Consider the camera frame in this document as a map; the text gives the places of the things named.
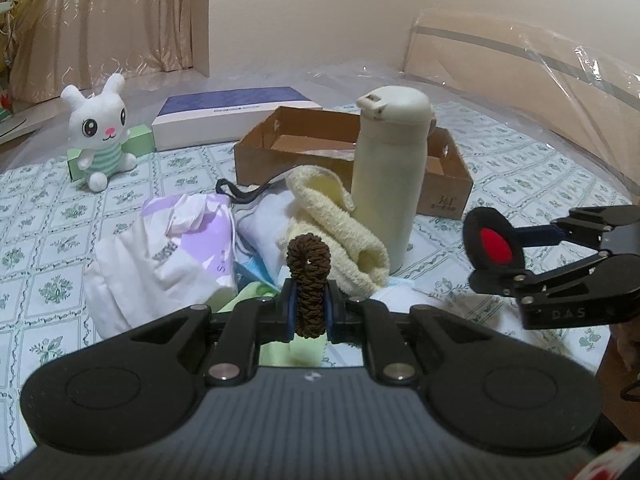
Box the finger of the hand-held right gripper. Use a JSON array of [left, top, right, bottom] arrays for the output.
[[515, 205, 640, 256], [470, 250, 613, 306]]

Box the black red plush piece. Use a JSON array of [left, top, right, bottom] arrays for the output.
[[462, 207, 526, 271]]

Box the person's red white clothing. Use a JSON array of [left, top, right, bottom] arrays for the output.
[[575, 440, 640, 480]]

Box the blue face mask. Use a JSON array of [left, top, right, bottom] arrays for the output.
[[234, 254, 281, 292]]

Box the brown hair scrunchie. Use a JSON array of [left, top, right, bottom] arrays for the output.
[[286, 234, 332, 337]]

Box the light green cloth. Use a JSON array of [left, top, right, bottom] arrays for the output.
[[205, 282, 328, 368]]

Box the brown cardboard box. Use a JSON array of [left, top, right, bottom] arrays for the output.
[[234, 106, 474, 220]]

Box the cream thermos bottle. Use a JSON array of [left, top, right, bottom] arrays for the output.
[[350, 86, 434, 272]]

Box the black strap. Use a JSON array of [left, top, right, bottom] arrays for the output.
[[216, 178, 286, 206]]

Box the yellow towel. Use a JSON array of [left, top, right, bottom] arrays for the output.
[[278, 166, 391, 295]]

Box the purple tissue pack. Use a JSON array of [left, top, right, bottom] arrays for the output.
[[142, 192, 238, 301]]

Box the beige curtain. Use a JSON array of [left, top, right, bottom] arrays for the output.
[[10, 0, 211, 103]]

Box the plastic wrapped mattress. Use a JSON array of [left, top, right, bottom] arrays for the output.
[[0, 57, 638, 361]]

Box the white printed cloth bag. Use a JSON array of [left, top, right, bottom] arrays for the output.
[[82, 220, 236, 341]]

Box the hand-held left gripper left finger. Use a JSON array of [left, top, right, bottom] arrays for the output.
[[116, 280, 297, 385]]

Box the plastic wrapped wooden headboard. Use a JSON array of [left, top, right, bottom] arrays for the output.
[[402, 7, 640, 176]]

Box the purple white flat box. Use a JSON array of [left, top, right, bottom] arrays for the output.
[[151, 86, 323, 152]]

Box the plastic covered standing fan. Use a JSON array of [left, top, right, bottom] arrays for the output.
[[0, 0, 41, 143]]

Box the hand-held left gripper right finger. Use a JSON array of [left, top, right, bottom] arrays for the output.
[[324, 284, 501, 386]]

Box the green tissue box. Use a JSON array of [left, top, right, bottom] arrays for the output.
[[67, 124, 156, 182]]

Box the white plush bunny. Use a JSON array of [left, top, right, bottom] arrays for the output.
[[61, 73, 138, 192]]

